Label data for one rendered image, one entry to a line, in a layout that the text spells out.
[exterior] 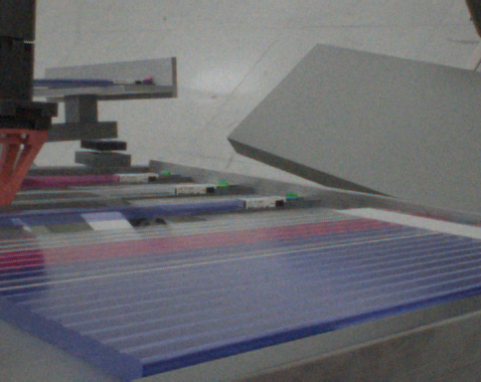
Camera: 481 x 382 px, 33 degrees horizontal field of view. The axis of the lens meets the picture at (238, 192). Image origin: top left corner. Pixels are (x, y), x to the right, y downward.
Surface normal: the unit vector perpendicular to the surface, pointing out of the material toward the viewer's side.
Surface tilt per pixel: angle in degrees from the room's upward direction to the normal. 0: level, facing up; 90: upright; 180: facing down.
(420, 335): 90
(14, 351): 46
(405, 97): 0
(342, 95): 0
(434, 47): 0
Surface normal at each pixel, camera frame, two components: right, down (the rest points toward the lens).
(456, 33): -0.47, -0.66
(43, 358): 0.07, -0.99
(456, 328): 0.70, 0.13
